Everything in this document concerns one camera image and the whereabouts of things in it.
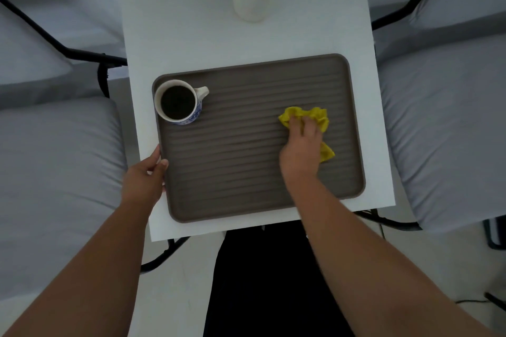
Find black cable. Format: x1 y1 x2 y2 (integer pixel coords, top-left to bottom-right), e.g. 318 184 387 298
454 291 506 312

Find white table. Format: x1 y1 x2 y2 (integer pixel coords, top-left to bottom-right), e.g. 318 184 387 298
120 0 396 243

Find person's right forearm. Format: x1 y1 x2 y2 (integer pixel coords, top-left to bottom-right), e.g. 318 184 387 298
286 174 497 337

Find left grey cushioned chair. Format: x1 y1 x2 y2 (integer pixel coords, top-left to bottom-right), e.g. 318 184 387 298
0 0 190 275

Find person's left forearm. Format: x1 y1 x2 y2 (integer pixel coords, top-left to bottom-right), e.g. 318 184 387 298
2 198 155 337

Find person's right hand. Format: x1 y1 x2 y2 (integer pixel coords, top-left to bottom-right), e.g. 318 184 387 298
278 115 323 187

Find grey ribbed tray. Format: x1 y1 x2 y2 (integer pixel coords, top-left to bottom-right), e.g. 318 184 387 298
151 53 366 224

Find yellow cloth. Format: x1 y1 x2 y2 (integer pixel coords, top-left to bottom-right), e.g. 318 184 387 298
278 106 336 164

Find white blue patterned cup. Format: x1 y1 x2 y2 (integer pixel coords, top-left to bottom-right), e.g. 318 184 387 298
153 79 210 126

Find person's left hand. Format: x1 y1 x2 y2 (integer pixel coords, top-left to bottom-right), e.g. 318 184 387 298
120 144 170 211

